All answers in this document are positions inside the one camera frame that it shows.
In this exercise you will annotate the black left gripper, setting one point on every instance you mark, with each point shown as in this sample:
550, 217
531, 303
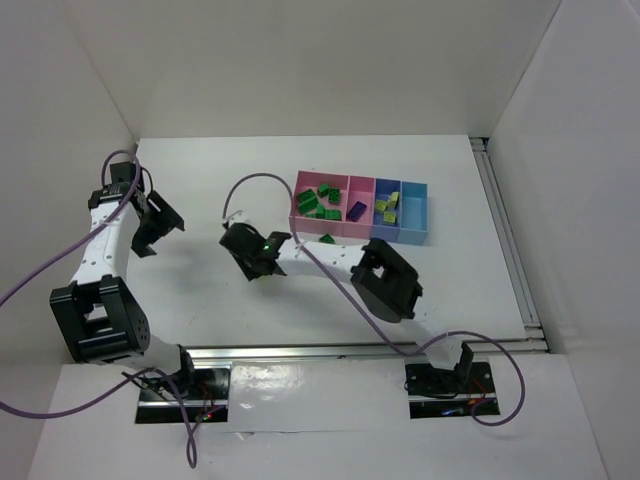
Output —
156, 223

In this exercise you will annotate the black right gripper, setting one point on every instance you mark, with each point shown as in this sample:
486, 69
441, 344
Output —
242, 257

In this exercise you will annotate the green long lego brick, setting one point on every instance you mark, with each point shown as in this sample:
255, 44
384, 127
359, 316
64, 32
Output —
307, 207

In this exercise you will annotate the green lego brick small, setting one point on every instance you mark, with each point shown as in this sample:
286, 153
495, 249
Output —
333, 215

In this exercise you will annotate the purple lego brick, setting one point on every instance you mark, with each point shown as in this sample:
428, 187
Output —
356, 211

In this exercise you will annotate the large pink container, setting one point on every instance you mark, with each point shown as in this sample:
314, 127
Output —
309, 224

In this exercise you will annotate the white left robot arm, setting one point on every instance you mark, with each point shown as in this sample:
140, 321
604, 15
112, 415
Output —
99, 318

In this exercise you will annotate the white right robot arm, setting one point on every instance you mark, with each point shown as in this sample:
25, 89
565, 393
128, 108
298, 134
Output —
387, 285

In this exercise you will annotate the green lego near containers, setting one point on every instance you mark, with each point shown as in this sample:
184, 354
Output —
327, 239

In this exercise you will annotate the small pink container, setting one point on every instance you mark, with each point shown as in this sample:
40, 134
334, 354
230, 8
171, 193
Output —
360, 188

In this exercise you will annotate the purple blue container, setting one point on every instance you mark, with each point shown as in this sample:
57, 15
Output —
383, 188

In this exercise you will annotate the light blue container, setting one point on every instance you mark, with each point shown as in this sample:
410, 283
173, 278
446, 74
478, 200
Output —
413, 213

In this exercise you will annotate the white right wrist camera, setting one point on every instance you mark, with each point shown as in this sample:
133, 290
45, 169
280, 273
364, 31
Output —
238, 216

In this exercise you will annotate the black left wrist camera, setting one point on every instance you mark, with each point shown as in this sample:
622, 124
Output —
122, 177

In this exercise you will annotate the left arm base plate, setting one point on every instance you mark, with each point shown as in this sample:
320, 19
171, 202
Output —
205, 400

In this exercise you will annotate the aluminium rail front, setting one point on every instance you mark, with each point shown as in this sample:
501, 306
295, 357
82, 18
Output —
342, 351

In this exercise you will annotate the aluminium rail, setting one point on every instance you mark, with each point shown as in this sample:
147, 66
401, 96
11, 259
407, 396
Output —
515, 268
342, 351

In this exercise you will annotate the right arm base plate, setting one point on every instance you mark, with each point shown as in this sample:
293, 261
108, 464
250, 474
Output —
439, 393

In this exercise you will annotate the aluminium rail right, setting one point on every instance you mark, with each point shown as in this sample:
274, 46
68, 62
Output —
515, 268

